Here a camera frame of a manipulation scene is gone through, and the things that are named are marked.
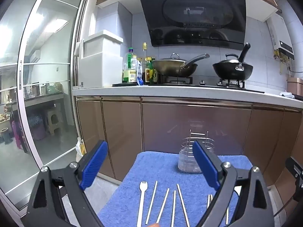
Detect steel wok with lid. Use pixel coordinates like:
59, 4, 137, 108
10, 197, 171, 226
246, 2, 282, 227
152, 53, 210, 77

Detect pink plastic stool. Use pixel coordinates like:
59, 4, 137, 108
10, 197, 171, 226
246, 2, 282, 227
12, 120, 27, 153

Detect white plastic fork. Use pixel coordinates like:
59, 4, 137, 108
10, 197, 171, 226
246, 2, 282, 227
137, 181, 148, 227

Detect olive green bottle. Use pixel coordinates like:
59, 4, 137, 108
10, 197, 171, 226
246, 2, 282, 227
150, 58, 159, 84

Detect dark sauce bottle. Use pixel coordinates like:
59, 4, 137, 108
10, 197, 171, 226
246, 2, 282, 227
144, 61, 152, 85

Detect clear wire utensil holder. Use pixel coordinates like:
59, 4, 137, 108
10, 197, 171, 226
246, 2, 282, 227
177, 129, 216, 173

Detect black wok with lid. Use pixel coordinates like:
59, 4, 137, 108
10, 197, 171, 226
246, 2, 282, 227
212, 43, 254, 81

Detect beige plastic stool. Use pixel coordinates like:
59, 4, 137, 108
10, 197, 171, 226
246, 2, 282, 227
45, 110, 62, 135

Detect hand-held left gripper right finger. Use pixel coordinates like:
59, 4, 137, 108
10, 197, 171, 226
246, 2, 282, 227
192, 141, 276, 227

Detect white yellow plastic bag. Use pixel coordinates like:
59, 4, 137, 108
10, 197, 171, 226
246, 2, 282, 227
75, 137, 86, 162

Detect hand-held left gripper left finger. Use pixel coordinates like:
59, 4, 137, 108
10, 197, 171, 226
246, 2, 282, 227
24, 140, 109, 227

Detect white kitchen countertop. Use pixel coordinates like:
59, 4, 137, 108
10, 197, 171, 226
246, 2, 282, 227
72, 85, 303, 109

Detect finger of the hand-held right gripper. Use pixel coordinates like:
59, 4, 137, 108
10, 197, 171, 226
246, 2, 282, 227
285, 157, 303, 201

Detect blue white packet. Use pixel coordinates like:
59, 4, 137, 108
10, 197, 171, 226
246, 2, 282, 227
136, 60, 144, 86

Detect sliding glass door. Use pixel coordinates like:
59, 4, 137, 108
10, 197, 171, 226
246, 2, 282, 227
0, 0, 90, 218

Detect black gas stove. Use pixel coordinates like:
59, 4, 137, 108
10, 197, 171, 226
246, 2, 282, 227
151, 76, 265, 94

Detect yellow cap bottle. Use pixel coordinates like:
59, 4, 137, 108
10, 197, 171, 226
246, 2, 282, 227
141, 43, 149, 63

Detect purple basket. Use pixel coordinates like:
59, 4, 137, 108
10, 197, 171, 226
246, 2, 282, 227
30, 113, 45, 140

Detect blue fluffy towel mat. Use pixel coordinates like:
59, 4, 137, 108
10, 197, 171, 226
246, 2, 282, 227
97, 151, 254, 227

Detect black range hood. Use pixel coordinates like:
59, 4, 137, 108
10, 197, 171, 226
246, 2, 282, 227
137, 0, 247, 51

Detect large white foam box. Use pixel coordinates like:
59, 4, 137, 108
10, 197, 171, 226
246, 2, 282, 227
78, 52, 125, 88

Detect set of wooden chopsticks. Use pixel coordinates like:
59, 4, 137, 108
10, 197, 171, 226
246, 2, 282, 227
145, 181, 230, 227

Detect white air conditioner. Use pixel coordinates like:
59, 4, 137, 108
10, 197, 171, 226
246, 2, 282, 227
30, 50, 42, 63

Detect small white foam box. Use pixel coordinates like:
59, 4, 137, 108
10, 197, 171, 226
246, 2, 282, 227
83, 30, 124, 57

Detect copper coloured pot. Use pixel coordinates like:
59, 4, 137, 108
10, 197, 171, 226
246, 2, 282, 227
287, 77, 303, 95

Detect white water heater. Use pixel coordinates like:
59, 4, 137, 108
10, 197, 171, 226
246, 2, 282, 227
266, 14, 295, 61

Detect green label oil bottle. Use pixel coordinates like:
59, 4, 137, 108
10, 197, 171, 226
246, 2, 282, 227
122, 47, 138, 84

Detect brown base cabinet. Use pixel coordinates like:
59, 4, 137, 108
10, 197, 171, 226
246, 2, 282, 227
75, 96, 303, 187

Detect black flat tray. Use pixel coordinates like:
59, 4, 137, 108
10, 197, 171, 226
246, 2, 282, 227
112, 82, 149, 87

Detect dark side table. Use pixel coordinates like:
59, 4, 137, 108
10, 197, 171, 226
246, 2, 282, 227
5, 92, 65, 114

